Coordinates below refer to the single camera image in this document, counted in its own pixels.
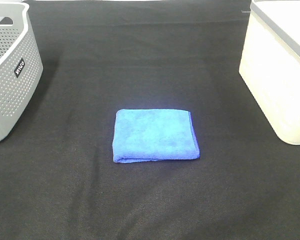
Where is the black table cloth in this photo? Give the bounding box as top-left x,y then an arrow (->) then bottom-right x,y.
0,0 -> 300,240

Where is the grey perforated plastic basket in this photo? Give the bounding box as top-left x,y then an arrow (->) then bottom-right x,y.
0,1 -> 43,141

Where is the blue microfiber towel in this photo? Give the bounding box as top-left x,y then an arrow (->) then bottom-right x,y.
112,109 -> 200,164

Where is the white storage box grey rim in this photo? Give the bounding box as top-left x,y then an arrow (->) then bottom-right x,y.
239,0 -> 300,145

